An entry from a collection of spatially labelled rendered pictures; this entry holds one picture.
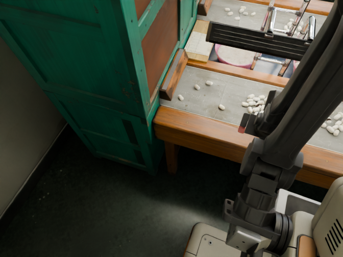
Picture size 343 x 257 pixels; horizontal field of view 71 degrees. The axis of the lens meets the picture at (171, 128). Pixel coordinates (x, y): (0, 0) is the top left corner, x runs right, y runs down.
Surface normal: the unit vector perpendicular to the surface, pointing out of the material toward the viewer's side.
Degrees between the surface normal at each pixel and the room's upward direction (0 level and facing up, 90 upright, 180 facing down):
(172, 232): 0
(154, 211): 0
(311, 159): 0
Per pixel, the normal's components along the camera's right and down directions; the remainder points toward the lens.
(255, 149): -0.08, -0.36
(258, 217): -0.06, 0.15
